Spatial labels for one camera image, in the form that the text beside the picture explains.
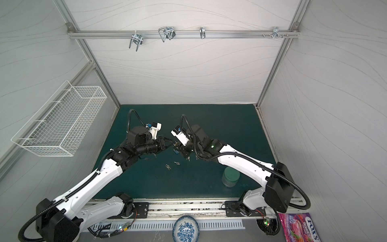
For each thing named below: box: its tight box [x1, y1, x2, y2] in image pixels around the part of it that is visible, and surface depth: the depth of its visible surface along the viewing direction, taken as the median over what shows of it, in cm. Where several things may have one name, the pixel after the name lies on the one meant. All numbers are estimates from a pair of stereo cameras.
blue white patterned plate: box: [172, 215, 200, 242], surface depth 69 cm
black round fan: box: [256, 218, 280, 236], surface depth 73 cm
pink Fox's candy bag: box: [278, 212, 322, 242], surface depth 69 cm
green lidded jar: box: [221, 166, 241, 188], surface depth 76 cm
